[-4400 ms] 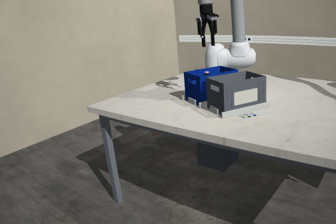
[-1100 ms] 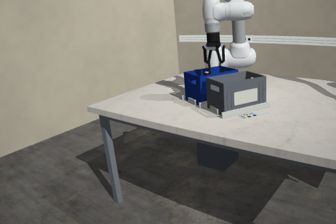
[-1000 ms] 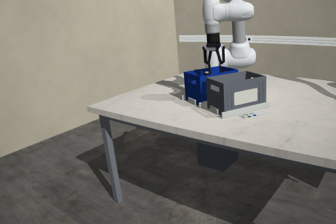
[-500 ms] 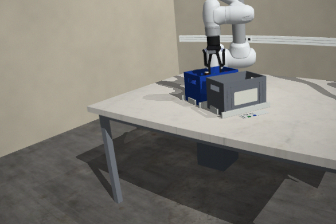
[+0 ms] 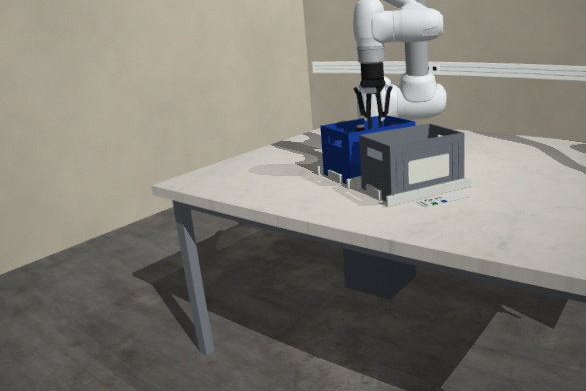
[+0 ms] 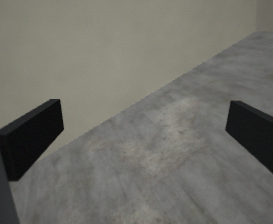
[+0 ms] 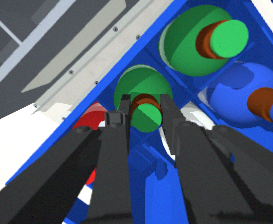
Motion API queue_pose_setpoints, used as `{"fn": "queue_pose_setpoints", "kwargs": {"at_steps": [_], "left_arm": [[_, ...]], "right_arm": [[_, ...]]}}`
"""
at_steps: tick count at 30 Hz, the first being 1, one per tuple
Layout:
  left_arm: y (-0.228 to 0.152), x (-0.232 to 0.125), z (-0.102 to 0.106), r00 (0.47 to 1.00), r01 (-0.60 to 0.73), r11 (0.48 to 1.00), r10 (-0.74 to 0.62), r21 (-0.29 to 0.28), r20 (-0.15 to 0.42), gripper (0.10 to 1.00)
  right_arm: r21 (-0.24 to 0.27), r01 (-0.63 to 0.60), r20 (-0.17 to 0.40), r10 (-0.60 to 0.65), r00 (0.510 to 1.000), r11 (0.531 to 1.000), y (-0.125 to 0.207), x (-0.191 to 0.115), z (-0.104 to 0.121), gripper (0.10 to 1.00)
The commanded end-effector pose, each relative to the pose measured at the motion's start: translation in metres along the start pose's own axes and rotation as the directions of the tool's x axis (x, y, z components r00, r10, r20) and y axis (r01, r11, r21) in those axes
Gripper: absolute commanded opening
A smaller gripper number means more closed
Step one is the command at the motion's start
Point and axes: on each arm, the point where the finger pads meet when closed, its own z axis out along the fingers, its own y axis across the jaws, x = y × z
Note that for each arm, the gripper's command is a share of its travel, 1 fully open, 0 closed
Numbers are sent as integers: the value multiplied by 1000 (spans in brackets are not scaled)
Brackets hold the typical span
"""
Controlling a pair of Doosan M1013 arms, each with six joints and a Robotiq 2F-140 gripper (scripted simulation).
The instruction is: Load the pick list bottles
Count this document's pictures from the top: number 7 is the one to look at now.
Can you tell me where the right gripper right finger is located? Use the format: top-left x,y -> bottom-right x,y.
160,94 -> 273,224

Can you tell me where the green bottle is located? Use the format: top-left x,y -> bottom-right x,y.
158,4 -> 248,77
113,64 -> 173,133

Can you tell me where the white bottle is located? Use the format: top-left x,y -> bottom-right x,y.
159,101 -> 215,161

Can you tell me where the blue crate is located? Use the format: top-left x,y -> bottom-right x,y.
5,0 -> 273,224

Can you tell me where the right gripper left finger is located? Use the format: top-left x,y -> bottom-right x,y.
0,94 -> 133,224

